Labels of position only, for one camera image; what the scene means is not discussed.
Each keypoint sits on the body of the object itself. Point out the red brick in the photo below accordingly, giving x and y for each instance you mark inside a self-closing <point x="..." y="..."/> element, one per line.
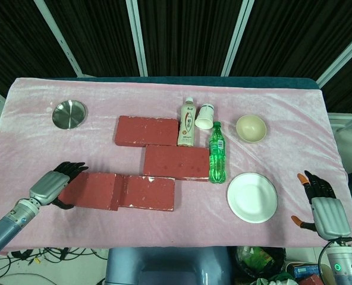
<point x="89" y="191"/>
<point x="176" y="161"/>
<point x="147" y="130"/>
<point x="149" y="193"/>

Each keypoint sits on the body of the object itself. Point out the black curtain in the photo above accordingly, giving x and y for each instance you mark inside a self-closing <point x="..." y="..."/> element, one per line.
<point x="188" y="35"/>

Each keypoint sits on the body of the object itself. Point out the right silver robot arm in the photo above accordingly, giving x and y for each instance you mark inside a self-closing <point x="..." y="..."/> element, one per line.
<point x="342" y="264"/>

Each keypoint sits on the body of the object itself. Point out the beige bowl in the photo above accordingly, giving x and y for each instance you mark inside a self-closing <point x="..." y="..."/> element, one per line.
<point x="251" y="129"/>

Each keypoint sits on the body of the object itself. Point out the red block on floor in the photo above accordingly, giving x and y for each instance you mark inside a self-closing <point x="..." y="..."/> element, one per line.
<point x="311" y="280"/>

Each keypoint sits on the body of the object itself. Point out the white frame post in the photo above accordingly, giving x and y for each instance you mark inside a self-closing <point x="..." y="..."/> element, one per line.
<point x="342" y="56"/>
<point x="137" y="38"/>
<point x="237" y="38"/>
<point x="61" y="38"/>

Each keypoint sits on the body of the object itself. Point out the blue box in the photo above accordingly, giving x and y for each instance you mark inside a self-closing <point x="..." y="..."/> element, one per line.
<point x="305" y="269"/>

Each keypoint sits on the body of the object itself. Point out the round steel dish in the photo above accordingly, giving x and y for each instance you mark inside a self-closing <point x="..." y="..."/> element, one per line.
<point x="69" y="115"/>

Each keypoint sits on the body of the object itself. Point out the white round plate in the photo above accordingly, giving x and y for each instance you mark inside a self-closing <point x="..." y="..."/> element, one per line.
<point x="251" y="197"/>

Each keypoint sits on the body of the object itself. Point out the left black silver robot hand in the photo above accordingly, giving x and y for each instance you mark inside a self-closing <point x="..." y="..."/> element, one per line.
<point x="49" y="187"/>

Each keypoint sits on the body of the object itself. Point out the left blue grey robot arm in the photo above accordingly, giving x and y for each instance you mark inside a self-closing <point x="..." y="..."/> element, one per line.
<point x="6" y="222"/>

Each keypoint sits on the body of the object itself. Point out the milk tea bottle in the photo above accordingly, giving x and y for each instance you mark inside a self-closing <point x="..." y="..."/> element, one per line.
<point x="187" y="124"/>

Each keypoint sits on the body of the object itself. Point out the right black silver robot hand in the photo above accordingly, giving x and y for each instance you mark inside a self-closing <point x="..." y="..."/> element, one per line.
<point x="330" y="216"/>

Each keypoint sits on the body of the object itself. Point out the white paper cup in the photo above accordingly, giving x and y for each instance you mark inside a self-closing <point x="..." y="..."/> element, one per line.
<point x="205" y="117"/>

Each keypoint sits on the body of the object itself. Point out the black lined trash bin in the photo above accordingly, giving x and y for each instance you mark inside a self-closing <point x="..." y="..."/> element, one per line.
<point x="259" y="258"/>

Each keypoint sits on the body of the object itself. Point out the green plastic soda bottle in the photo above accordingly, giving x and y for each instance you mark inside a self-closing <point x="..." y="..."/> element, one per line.
<point x="217" y="157"/>

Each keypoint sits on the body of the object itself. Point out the teal padded table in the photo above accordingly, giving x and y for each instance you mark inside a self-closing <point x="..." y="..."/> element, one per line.
<point x="194" y="80"/>

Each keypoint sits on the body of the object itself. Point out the white green plastic bag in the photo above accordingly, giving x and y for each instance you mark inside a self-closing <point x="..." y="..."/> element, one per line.
<point x="278" y="280"/>

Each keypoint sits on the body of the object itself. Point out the pink velvet tablecloth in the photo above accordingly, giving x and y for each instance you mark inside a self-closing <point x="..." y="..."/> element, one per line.
<point x="170" y="225"/>

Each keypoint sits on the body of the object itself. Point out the white metal rack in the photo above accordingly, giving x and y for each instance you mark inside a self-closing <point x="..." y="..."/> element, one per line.
<point x="347" y="120"/>

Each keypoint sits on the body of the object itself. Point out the blue grey robot torso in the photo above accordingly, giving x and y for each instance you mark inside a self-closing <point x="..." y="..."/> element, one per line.
<point x="167" y="267"/>

